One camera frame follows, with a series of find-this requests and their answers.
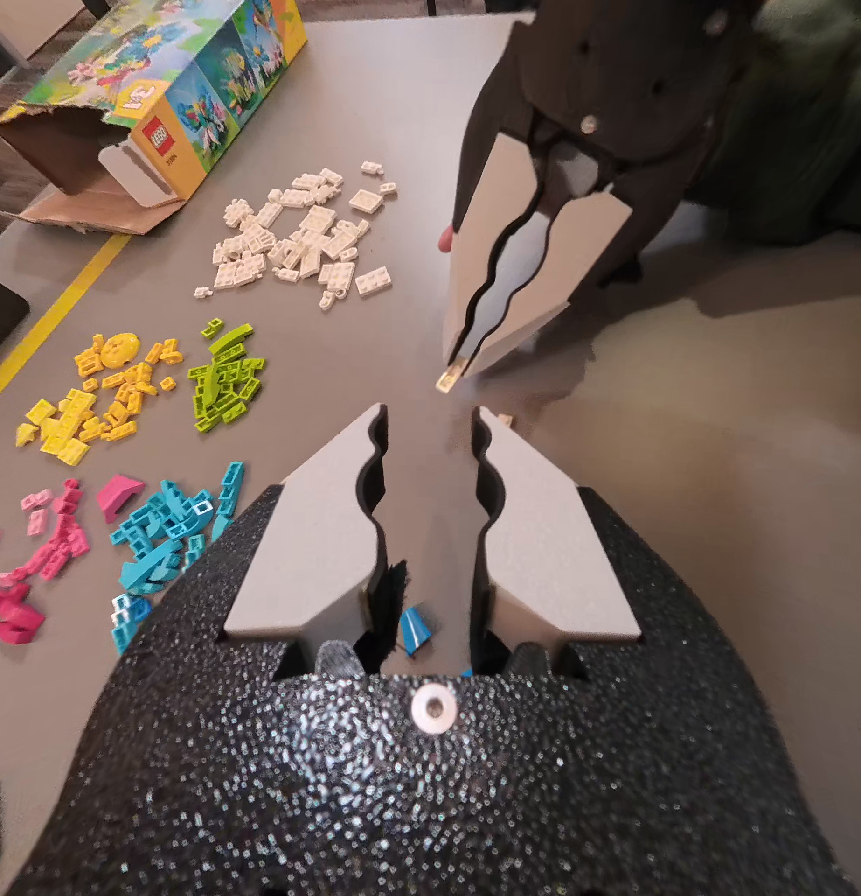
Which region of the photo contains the pile of yellow lego bricks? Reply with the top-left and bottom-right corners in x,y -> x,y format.
14,330 -> 187,469

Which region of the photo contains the person's right forearm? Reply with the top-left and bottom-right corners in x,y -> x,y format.
689,0 -> 861,242

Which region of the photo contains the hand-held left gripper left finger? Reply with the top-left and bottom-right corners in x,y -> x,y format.
222,402 -> 412,659

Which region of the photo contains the blue wedge plate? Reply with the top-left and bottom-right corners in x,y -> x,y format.
399,606 -> 436,659

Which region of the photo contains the black power bank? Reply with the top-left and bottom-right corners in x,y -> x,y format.
0,273 -> 30,365

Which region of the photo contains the magenta slope brick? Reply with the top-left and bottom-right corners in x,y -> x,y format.
97,475 -> 146,524

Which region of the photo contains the pile of lime lego bricks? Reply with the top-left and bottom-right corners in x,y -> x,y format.
187,318 -> 269,435

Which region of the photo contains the pile of pink lego bricks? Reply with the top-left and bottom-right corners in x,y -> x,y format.
0,477 -> 96,645

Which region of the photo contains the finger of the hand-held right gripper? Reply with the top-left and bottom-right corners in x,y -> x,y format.
441,132 -> 547,372
453,183 -> 634,379

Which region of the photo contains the pile of white lego bricks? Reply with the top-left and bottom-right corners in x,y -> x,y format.
193,160 -> 398,312

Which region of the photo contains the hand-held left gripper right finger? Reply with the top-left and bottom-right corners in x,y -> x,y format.
469,405 -> 643,655

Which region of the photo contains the yellow tape strip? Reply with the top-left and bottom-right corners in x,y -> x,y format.
0,234 -> 134,414

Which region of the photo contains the pile of cyan lego bricks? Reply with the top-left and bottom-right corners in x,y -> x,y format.
109,461 -> 247,655

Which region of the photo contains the colourful cardboard lego box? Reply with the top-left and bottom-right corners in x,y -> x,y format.
0,0 -> 309,235

